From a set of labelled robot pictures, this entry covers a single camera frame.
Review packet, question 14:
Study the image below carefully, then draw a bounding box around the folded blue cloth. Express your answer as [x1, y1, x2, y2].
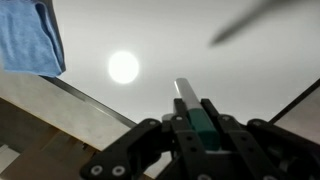
[0, 0, 67, 78]

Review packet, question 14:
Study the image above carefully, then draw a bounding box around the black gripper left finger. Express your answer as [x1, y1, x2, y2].
[79, 98, 214, 180]

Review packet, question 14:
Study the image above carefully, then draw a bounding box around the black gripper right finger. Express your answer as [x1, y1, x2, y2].
[200, 98, 320, 180]

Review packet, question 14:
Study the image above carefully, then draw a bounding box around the white marker with green cap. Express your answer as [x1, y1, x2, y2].
[173, 77, 222, 152]

